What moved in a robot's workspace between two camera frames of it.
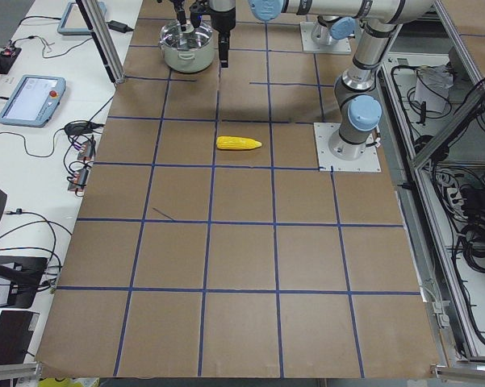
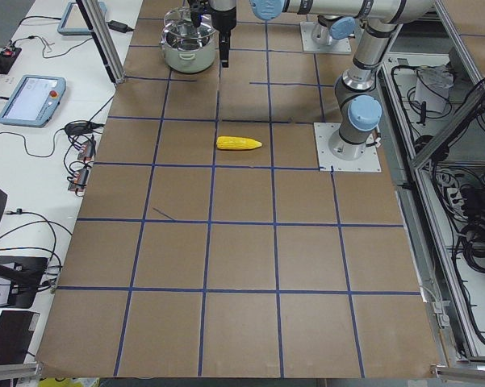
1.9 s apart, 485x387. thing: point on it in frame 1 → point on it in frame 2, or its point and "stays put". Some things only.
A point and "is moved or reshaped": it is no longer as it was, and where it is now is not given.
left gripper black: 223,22 stays put
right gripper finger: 181,14 → 196,10
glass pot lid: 193,38 is moved or reshaped
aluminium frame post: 102,36 stays put
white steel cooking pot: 189,52 stays put
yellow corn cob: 236,143 stays put
